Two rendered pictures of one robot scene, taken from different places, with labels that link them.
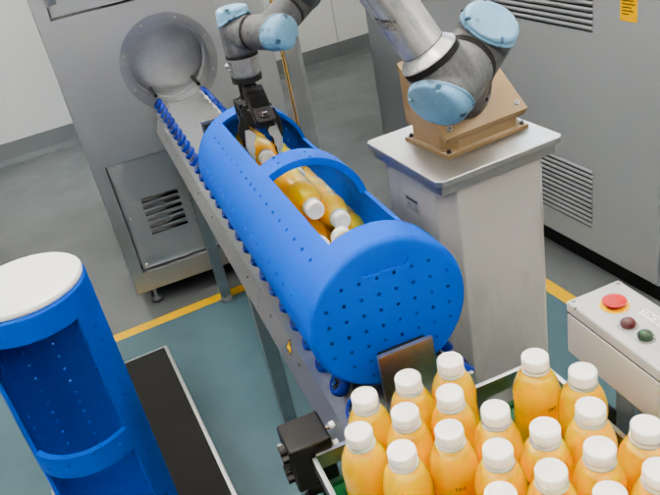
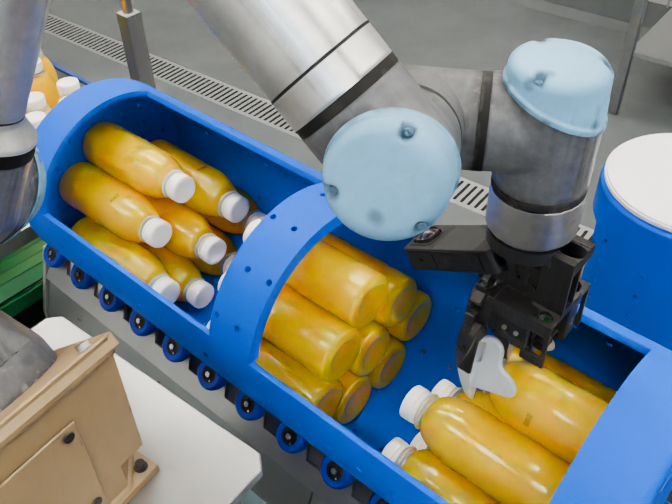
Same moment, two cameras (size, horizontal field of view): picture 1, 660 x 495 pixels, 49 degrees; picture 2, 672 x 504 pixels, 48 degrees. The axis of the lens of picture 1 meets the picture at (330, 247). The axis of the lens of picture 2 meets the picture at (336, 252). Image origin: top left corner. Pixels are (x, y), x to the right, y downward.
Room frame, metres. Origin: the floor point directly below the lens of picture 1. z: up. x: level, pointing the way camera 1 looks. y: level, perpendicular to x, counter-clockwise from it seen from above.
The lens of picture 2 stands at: (1.96, -0.29, 1.75)
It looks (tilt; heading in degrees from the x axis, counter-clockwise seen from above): 42 degrees down; 148
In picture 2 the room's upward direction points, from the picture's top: 1 degrees counter-clockwise
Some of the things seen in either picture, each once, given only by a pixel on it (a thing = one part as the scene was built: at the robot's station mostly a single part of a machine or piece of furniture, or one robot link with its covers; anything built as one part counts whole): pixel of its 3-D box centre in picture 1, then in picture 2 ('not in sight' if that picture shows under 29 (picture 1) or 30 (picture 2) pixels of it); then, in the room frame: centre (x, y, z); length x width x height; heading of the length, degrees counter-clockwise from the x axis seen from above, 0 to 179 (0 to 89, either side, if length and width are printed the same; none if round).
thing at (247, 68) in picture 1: (243, 66); (535, 205); (1.64, 0.11, 1.37); 0.08 x 0.08 x 0.05
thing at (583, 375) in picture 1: (582, 375); not in sight; (0.75, -0.31, 1.08); 0.04 x 0.04 x 0.02
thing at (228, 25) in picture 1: (237, 30); (545, 124); (1.64, 0.10, 1.45); 0.09 x 0.08 x 0.11; 46
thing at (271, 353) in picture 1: (273, 360); not in sight; (1.93, 0.26, 0.31); 0.06 x 0.06 x 0.63; 15
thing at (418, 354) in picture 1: (407, 372); not in sight; (0.94, -0.08, 0.99); 0.10 x 0.02 x 0.12; 105
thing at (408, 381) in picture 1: (408, 381); not in sight; (0.81, -0.07, 1.08); 0.04 x 0.04 x 0.02
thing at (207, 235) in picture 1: (209, 242); not in sight; (2.88, 0.52, 0.31); 0.06 x 0.06 x 0.63; 15
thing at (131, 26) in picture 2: not in sight; (171, 218); (0.47, 0.16, 0.55); 0.04 x 0.04 x 1.10; 15
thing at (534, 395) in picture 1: (537, 409); not in sight; (0.80, -0.26, 0.99); 0.07 x 0.07 x 0.18
